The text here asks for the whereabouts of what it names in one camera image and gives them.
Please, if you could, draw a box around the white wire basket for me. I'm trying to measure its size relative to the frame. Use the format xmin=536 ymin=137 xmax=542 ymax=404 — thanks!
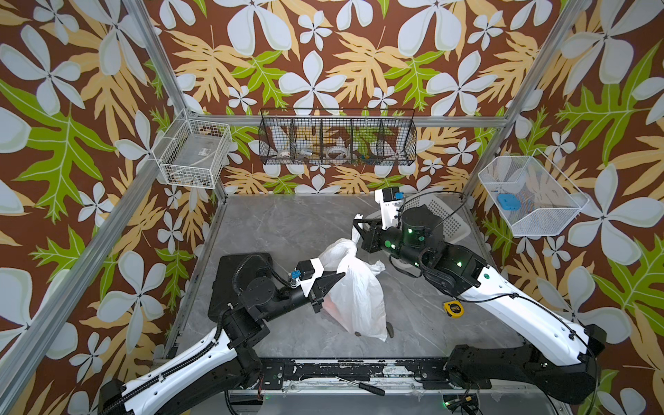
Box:
xmin=479 ymin=150 xmax=590 ymax=238
xmin=154 ymin=111 xmax=233 ymax=190

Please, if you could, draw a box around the black wire basket centre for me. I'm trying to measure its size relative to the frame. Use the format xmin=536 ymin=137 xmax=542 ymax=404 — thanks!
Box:
xmin=258 ymin=108 xmax=418 ymax=167

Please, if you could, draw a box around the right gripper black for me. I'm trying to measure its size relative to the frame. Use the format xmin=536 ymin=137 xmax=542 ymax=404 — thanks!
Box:
xmin=353 ymin=218 xmax=432 ymax=274

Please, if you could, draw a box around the black screwdriver on rail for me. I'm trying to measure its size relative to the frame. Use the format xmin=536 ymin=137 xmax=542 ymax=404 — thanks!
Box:
xmin=338 ymin=377 xmax=386 ymax=397

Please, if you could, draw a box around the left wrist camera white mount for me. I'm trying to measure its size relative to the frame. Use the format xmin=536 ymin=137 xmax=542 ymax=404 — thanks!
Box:
xmin=290 ymin=258 xmax=324 ymax=297

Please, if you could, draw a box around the yellow tape measure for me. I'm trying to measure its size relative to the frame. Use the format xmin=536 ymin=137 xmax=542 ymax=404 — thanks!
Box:
xmin=444 ymin=300 xmax=464 ymax=319

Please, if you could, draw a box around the blue object in basket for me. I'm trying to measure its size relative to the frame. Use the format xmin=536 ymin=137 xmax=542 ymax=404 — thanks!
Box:
xmin=497 ymin=194 xmax=522 ymax=212

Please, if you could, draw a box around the white plastic bag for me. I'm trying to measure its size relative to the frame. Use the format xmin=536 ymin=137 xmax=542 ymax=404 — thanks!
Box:
xmin=318 ymin=228 xmax=388 ymax=342

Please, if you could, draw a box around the black tool case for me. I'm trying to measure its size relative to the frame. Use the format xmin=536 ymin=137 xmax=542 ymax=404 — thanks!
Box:
xmin=207 ymin=252 xmax=273 ymax=323

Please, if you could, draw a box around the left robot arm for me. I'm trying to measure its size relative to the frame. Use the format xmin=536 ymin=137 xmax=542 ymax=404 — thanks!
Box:
xmin=97 ymin=253 xmax=345 ymax=414

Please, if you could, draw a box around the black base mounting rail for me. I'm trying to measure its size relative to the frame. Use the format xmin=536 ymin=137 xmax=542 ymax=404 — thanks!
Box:
xmin=217 ymin=356 xmax=494 ymax=391

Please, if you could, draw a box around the white plastic perforated basket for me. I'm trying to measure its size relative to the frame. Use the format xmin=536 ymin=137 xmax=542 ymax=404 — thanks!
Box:
xmin=399 ymin=192 xmax=470 ymax=244

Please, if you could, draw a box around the white wire basket left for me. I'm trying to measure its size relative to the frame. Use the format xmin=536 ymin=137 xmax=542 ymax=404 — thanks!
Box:
xmin=154 ymin=111 xmax=233 ymax=190

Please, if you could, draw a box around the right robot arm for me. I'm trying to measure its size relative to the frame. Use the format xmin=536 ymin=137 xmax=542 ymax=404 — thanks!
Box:
xmin=353 ymin=206 xmax=606 ymax=405

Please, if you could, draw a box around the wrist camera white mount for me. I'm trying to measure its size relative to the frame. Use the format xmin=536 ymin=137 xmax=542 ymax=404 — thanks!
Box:
xmin=375 ymin=187 xmax=405 ymax=230
xmin=290 ymin=258 xmax=324 ymax=297

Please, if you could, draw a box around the white wire basket right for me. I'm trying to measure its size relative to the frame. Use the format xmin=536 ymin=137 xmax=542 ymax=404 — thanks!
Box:
xmin=479 ymin=150 xmax=590 ymax=238

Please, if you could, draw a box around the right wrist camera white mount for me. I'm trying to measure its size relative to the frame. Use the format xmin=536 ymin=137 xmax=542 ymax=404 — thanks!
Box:
xmin=375 ymin=187 xmax=405 ymax=230

